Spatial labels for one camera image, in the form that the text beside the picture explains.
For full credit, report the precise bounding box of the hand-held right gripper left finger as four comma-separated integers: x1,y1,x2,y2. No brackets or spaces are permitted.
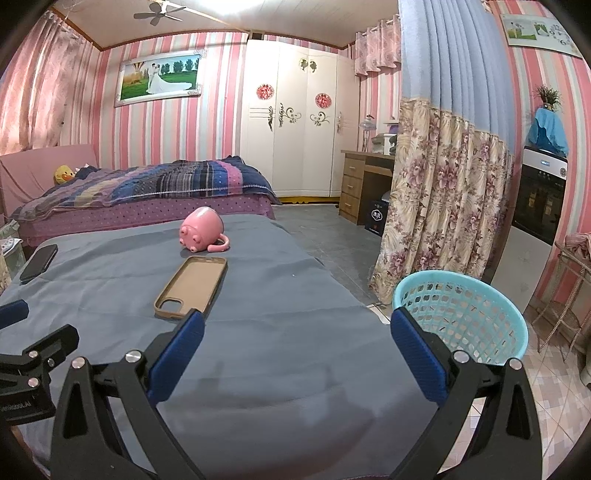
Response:
49,308,206,480

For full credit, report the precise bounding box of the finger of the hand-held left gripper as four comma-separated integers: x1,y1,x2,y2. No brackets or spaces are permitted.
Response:
0,324,80,393
0,299,29,329

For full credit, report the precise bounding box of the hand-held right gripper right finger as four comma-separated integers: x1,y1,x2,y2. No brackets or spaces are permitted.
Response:
390,305,543,480

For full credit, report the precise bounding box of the cyan plastic mesh basket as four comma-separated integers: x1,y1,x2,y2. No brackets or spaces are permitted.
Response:
392,270,528,367

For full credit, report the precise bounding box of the black phone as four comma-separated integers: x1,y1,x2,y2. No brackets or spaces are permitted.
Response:
19,244,59,284

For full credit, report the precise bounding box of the white teal plastic item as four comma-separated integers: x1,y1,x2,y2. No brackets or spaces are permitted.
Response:
0,237,24,287

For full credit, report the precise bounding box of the beige phone case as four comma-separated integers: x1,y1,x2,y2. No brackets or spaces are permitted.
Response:
154,256,228,321

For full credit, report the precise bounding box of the grey-blue tablecloth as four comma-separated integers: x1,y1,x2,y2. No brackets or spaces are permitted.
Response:
0,213,444,480

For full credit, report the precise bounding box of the pink pig mug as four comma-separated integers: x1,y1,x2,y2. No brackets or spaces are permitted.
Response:
179,207,230,254

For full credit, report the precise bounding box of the black box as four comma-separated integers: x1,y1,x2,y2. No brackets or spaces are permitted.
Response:
364,194,391,236

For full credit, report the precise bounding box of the bed with purple skirt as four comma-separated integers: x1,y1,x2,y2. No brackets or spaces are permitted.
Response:
0,143,281,250

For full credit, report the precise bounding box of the blue and floral curtain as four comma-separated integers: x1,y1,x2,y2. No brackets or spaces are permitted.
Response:
369,0,518,305

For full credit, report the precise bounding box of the patchwork quilt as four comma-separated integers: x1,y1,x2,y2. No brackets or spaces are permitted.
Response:
11,155,278,221

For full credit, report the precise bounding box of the wooden desk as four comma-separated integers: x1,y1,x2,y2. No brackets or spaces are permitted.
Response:
339,148,397,225

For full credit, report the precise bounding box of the pink cloth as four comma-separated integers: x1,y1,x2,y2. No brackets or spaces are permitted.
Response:
564,232,591,273

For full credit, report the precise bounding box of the white cabinet with black door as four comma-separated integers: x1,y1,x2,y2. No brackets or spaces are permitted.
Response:
489,145,568,315

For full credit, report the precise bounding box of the white wardrobe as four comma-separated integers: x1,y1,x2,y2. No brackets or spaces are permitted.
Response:
240,37,361,199

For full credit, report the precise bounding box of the desk lamp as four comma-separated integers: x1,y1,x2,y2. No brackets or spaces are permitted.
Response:
360,114,376,152

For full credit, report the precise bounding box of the long pink curtain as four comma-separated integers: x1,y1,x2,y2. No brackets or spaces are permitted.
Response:
0,9,100,155

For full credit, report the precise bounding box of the blue cloth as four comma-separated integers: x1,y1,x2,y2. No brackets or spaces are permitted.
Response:
527,107,570,158

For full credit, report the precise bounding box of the framed wedding photo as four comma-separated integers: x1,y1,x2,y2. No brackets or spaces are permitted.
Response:
114,48,207,108

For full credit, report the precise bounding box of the small potted plant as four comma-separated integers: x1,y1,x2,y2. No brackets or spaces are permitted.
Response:
533,84,563,112

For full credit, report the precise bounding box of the pink curtain valance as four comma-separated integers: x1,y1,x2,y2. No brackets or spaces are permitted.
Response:
353,14,402,79

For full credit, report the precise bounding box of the ceiling fan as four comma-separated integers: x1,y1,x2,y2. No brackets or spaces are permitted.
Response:
133,0,188,26

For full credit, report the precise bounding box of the metal wire rack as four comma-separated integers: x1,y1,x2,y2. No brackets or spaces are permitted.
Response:
531,240,591,388

